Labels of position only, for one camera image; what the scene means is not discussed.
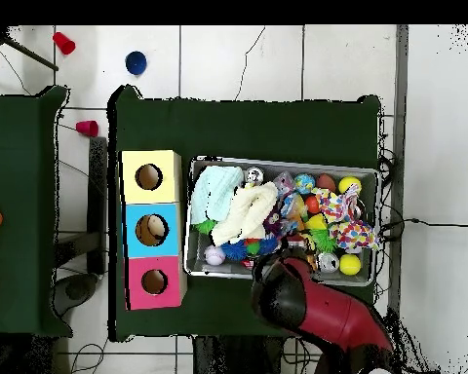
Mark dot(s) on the brown ball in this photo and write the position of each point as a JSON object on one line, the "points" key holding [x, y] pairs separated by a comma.
{"points": [[326, 182]]}

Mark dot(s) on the wooden three-hole sorting box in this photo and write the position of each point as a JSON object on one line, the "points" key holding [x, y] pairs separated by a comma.
{"points": [[140, 194]]}

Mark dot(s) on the blue green globe ball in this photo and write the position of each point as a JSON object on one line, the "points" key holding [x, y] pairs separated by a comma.
{"points": [[304, 183]]}

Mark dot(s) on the colourful heart print cloth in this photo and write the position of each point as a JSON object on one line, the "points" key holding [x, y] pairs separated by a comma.
{"points": [[351, 233]]}

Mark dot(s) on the side table with green cloth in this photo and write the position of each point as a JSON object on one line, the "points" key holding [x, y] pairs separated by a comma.
{"points": [[15, 156]]}

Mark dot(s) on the dark green tablecloth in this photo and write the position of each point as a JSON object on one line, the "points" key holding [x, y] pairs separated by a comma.
{"points": [[238, 128]]}

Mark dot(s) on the mint waffle cloth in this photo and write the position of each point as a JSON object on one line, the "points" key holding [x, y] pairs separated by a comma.
{"points": [[214, 191]]}

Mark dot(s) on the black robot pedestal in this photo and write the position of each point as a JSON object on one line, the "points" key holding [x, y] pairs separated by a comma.
{"points": [[226, 358]]}

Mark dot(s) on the blue plastic cup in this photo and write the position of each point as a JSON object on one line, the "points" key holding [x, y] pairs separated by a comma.
{"points": [[136, 62]]}

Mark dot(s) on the yellow ball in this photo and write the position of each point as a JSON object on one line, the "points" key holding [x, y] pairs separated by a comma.
{"points": [[350, 185], [350, 265]]}

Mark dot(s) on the cream waffle cloth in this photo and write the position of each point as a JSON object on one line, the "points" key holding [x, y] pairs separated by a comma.
{"points": [[249, 210]]}

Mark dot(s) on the magenta plastic cup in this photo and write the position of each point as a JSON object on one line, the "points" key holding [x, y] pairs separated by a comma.
{"points": [[87, 128]]}

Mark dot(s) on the black drink can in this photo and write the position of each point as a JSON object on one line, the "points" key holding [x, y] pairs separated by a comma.
{"points": [[254, 176]]}

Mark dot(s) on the red plastic cup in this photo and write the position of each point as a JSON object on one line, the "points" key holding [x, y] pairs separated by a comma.
{"points": [[64, 43]]}

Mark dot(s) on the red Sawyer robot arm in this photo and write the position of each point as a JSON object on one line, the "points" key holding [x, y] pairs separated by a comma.
{"points": [[335, 315]]}

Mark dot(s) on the white baseball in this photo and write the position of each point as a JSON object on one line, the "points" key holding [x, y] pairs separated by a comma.
{"points": [[215, 255]]}

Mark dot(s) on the black tripod leg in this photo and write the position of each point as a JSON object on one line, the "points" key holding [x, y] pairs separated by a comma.
{"points": [[31, 54]]}

